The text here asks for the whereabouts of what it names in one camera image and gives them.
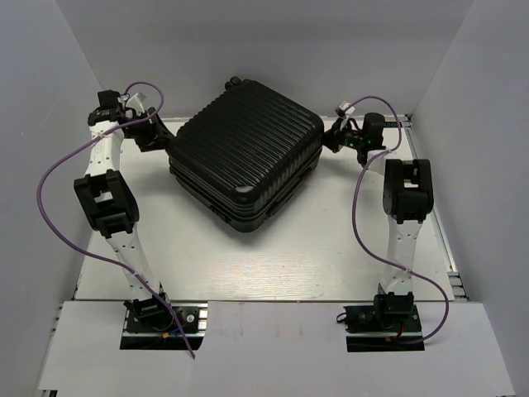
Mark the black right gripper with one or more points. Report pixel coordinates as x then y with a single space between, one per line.
332 136

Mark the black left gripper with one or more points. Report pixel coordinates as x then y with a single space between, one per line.
154 132

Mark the black hard-shell suitcase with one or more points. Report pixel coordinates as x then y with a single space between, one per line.
246 153

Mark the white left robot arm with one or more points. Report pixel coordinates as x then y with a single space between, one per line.
105 197

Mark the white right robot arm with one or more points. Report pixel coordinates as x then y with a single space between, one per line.
407 200

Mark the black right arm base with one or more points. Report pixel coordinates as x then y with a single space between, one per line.
366 333

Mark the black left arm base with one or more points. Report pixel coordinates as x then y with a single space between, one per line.
152 328

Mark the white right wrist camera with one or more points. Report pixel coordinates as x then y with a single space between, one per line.
345 111

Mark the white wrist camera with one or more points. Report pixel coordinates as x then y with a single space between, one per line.
133 104
345 111

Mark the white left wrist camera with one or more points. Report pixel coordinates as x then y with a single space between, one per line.
133 104

